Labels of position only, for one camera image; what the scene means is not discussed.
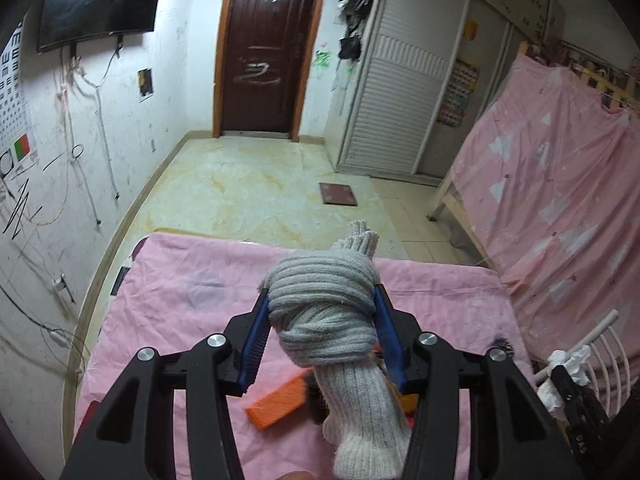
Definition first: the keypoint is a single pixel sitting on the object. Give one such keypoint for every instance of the white louvered wardrobe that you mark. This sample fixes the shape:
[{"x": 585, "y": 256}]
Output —
[{"x": 384, "y": 108}]

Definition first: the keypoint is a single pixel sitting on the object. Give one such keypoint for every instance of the grey knitted sock bundle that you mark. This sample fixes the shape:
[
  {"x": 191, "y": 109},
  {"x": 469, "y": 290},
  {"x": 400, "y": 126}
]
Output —
[{"x": 321, "y": 304}]

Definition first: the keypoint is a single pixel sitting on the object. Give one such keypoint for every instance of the white metal chair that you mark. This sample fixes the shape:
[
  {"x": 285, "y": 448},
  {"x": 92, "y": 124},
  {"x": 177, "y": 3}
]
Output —
[{"x": 598, "y": 361}]

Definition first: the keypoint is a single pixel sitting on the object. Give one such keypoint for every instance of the dark brown wooden door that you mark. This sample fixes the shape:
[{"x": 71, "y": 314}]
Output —
[{"x": 262, "y": 65}]

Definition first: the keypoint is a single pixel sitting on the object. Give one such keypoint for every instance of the orange rectangular box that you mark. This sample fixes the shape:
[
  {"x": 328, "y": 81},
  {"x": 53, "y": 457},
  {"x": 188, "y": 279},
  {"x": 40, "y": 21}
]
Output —
[{"x": 279, "y": 403}]

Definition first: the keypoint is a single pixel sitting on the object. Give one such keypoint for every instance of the eye chart poster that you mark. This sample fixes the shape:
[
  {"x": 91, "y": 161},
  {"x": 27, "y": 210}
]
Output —
[{"x": 17, "y": 142}]

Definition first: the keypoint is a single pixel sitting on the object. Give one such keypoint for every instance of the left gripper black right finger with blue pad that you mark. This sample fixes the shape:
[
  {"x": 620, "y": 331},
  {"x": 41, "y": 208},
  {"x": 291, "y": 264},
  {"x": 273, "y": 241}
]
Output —
[{"x": 512, "y": 434}]

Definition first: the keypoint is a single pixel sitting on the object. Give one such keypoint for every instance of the wall socket box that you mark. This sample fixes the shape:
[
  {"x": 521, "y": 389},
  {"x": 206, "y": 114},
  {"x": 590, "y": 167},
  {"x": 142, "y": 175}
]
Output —
[{"x": 145, "y": 83}]

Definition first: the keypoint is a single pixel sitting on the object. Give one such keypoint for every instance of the colourful wardrobe poster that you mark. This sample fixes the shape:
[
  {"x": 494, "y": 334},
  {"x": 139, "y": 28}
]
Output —
[{"x": 460, "y": 88}]

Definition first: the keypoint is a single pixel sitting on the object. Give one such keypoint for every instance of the pink patterned hanging curtain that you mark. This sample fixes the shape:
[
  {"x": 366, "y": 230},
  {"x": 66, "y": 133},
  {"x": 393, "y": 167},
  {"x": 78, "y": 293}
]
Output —
[{"x": 570, "y": 255}]

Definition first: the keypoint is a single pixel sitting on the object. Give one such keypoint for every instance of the pink bed sheet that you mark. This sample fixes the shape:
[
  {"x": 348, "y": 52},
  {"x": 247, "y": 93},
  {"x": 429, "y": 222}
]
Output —
[{"x": 182, "y": 288}]

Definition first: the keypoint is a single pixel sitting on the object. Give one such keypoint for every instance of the black bags hanging on wall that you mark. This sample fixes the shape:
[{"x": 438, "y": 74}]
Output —
[{"x": 354, "y": 13}]

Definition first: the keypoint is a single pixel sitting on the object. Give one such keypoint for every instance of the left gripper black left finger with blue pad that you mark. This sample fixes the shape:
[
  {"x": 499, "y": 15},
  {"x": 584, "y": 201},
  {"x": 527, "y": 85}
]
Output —
[{"x": 130, "y": 435}]

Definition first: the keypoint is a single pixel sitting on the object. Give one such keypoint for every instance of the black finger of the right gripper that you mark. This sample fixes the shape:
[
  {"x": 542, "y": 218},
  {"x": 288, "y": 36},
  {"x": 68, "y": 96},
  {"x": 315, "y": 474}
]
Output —
[{"x": 584, "y": 413}]

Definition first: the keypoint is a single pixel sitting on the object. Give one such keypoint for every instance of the black wall television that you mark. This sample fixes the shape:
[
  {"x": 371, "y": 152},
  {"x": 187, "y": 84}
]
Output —
[{"x": 66, "y": 22}]

